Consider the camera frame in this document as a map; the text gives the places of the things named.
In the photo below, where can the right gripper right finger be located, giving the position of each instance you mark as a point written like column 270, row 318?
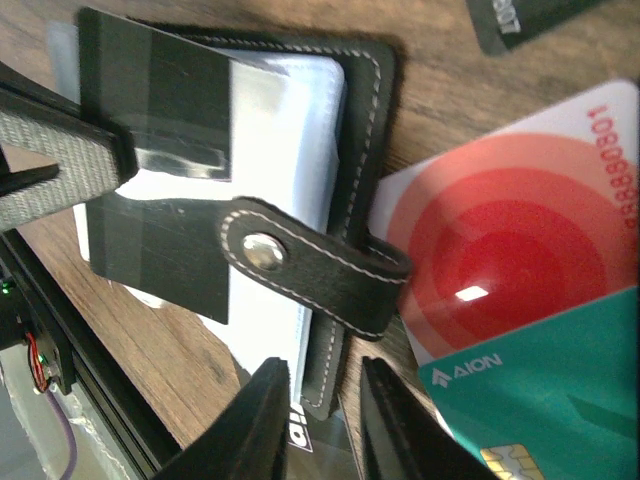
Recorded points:
column 399, row 437

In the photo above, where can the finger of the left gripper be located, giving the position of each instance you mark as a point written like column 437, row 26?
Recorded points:
column 87, row 161

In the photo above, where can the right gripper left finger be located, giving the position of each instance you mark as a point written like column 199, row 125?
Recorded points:
column 248, row 439

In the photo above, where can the plain black card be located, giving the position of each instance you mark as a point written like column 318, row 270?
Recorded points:
column 170, row 100

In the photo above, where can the black leather card holder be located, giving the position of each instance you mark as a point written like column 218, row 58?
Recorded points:
column 309, row 121

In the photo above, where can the white card red circle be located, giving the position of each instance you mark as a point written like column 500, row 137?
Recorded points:
column 521, row 224

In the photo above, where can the black vip card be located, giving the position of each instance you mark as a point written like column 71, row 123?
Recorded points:
column 503, row 25
column 319, row 449

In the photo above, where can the teal card upper pile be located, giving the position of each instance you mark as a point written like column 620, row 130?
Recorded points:
column 556, row 399

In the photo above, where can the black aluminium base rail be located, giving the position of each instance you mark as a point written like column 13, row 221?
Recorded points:
column 36, row 312

